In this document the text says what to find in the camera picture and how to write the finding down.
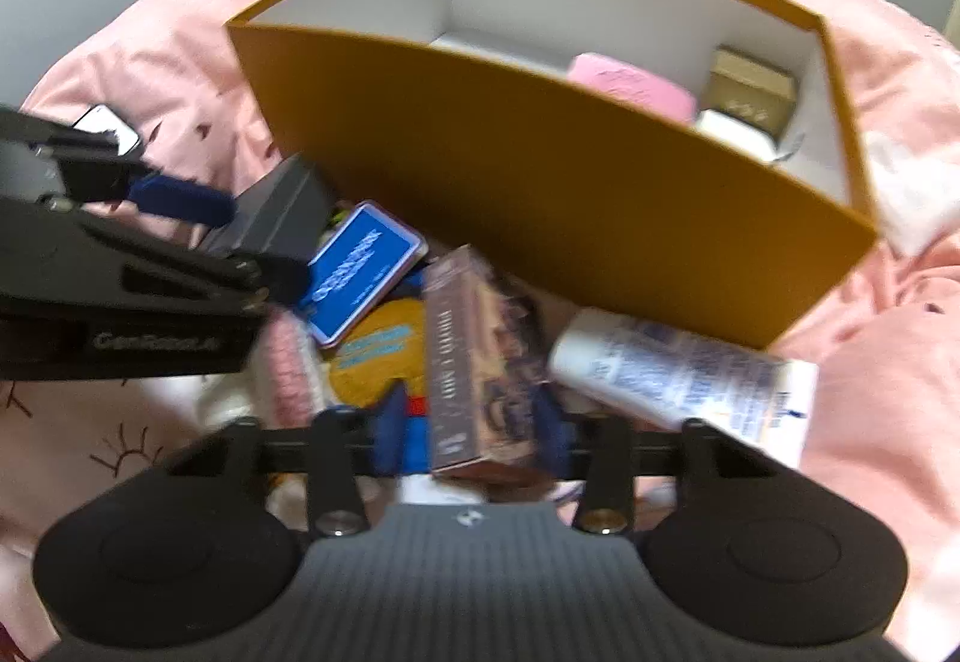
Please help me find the dark grey box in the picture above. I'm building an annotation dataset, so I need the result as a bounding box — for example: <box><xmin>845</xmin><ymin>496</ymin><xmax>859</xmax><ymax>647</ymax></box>
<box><xmin>202</xmin><ymin>154</ymin><xmax>338</xmax><ymax>266</ymax></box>

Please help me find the white tube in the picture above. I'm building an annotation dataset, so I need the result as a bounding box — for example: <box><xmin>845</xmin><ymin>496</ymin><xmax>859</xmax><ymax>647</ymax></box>
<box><xmin>547</xmin><ymin>308</ymin><xmax>818</xmax><ymax>472</ymax></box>

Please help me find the gold box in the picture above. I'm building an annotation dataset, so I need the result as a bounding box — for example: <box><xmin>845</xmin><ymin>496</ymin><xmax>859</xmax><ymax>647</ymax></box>
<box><xmin>697</xmin><ymin>46</ymin><xmax>797</xmax><ymax>139</ymax></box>

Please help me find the white case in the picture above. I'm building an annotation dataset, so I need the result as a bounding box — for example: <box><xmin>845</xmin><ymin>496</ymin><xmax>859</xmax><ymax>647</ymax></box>
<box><xmin>694</xmin><ymin>109</ymin><xmax>777</xmax><ymax>163</ymax></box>

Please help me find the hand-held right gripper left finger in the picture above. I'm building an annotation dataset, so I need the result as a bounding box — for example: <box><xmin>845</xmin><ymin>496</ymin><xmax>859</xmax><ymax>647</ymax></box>
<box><xmin>161</xmin><ymin>399</ymin><xmax>421</xmax><ymax>539</ymax></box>

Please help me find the black smartphone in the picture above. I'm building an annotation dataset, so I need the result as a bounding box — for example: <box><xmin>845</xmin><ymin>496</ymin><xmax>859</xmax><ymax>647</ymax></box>
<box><xmin>73</xmin><ymin>104</ymin><xmax>145</xmax><ymax>157</ymax></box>

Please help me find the pink pouch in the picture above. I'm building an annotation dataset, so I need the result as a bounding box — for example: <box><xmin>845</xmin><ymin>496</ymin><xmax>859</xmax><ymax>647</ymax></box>
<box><xmin>566</xmin><ymin>52</ymin><xmax>698</xmax><ymax>125</ymax></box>

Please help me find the yellow and white plush toy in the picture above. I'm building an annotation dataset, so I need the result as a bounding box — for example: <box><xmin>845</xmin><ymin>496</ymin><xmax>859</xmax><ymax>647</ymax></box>
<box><xmin>326</xmin><ymin>298</ymin><xmax>432</xmax><ymax>438</ymax></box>

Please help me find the white crochet bunny plush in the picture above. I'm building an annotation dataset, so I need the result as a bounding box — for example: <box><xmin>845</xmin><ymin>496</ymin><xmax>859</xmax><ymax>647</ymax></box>
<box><xmin>247</xmin><ymin>313</ymin><xmax>331</xmax><ymax>431</ymax></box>

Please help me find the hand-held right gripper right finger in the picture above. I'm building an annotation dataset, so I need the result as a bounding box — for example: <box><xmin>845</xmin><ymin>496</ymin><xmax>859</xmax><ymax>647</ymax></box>
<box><xmin>536</xmin><ymin>396</ymin><xmax>785</xmax><ymax>535</ymax></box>

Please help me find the blue card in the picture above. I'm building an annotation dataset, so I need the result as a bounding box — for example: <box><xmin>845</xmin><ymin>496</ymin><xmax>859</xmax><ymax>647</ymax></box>
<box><xmin>304</xmin><ymin>201</ymin><xmax>430</xmax><ymax>350</ymax></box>

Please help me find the orange cardboard box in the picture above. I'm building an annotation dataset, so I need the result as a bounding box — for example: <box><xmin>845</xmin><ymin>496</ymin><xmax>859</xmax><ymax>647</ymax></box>
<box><xmin>226</xmin><ymin>0</ymin><xmax>880</xmax><ymax>352</ymax></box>

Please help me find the pink printed blanket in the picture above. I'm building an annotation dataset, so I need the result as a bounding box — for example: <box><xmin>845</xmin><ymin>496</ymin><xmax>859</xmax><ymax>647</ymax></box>
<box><xmin>0</xmin><ymin>0</ymin><xmax>960</xmax><ymax>662</ymax></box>

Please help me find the brown patterned box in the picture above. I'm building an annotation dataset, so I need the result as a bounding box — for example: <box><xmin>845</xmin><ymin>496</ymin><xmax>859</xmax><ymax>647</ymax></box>
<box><xmin>420</xmin><ymin>244</ymin><xmax>560</xmax><ymax>487</ymax></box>

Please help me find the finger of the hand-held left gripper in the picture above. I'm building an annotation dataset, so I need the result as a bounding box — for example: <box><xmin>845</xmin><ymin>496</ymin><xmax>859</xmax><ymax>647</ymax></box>
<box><xmin>0</xmin><ymin>198</ymin><xmax>312</xmax><ymax>320</ymax></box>
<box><xmin>0</xmin><ymin>107</ymin><xmax>237</xmax><ymax>228</ymax></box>

